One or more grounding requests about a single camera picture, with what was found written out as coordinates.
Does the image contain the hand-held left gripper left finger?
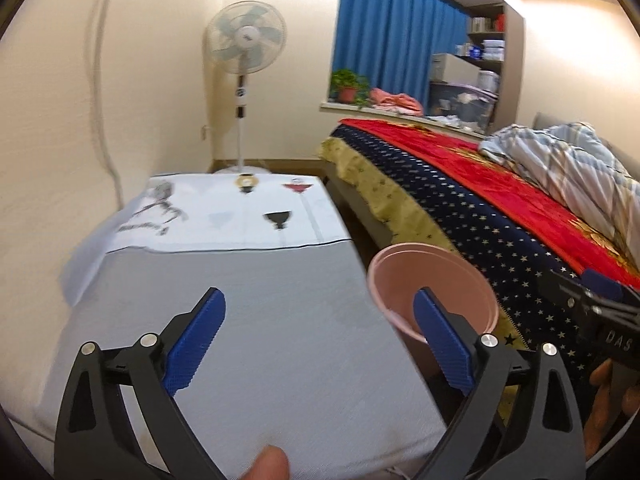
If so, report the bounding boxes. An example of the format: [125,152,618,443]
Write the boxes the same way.
[54,287,227,480]

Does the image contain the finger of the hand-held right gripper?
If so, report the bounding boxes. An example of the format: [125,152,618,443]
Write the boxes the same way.
[537,269,640,322]
[581,268,640,307]

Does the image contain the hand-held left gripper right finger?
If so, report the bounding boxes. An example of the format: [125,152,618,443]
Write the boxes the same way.
[412,287,587,480]

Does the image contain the pink plastic bin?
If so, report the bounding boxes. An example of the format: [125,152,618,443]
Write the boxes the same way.
[366,242,501,386]

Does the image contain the person's right hand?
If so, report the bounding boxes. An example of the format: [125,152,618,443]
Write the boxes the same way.
[582,357,640,461]

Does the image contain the person's left hand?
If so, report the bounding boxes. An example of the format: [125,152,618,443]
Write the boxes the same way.
[239,444,292,480]

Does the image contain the grey and white printed tablecloth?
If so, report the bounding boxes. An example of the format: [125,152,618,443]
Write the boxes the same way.
[10,174,448,480]

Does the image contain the bed with starry blanket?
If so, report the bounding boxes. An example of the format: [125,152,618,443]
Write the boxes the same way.
[320,125,640,411]

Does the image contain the plaid blue and white duvet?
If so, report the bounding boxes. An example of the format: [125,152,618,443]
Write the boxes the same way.
[478,121,640,271]

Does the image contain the red and gold blanket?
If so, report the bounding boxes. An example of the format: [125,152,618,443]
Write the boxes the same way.
[340,117,640,291]

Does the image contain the clear plastic storage box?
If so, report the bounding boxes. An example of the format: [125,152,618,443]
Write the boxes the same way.
[427,80,498,133]

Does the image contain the pink folded cloth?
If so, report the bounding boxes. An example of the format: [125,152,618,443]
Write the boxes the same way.
[369,87,426,116]

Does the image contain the pale cardboard box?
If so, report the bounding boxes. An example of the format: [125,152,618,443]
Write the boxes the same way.
[430,52,482,86]

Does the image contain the potted green plant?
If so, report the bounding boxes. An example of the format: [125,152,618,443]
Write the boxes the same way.
[329,69,372,107]

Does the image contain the blue curtain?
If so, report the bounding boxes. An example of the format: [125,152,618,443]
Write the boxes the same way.
[332,0,473,106]

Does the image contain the white standing fan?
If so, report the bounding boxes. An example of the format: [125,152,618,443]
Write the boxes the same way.
[204,1,288,176]

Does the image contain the brown wall shelf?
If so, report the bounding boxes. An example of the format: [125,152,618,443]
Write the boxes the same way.
[467,4,507,73]

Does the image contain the white wall cable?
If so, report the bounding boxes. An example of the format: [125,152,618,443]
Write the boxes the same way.
[89,0,126,211]

